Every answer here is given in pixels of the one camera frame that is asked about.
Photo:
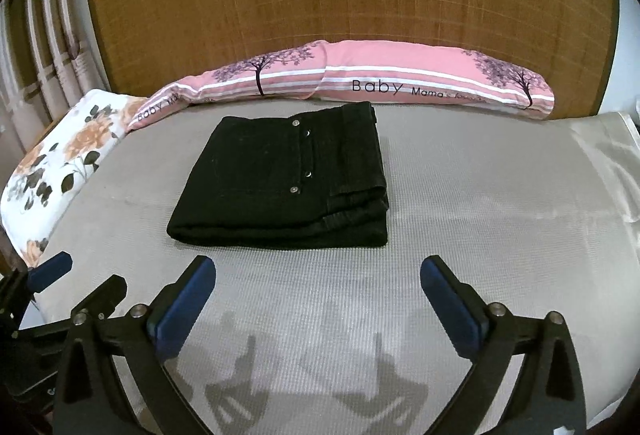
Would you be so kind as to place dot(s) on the beige satin bed sheet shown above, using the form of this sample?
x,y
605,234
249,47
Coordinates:
x,y
605,150

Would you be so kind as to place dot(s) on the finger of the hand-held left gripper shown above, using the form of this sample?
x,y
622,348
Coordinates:
x,y
50,271

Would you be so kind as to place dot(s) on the pink striped tree-print pillow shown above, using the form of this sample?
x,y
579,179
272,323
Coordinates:
x,y
225,80
430,75

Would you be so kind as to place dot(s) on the grey woven bed mat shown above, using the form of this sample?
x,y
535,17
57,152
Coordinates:
x,y
450,215

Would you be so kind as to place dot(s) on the beige curtain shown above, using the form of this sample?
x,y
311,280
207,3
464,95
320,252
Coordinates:
x,y
45,40

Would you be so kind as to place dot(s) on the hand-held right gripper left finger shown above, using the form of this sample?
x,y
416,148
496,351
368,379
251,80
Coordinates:
x,y
185,310

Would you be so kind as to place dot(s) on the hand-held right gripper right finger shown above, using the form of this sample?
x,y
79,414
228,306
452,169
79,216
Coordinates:
x,y
450,310

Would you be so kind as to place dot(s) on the white floral pillow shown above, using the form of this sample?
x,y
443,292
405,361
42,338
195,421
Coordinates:
x,y
65,155

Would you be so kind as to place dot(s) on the black pants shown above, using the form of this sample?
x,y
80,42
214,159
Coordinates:
x,y
280,185

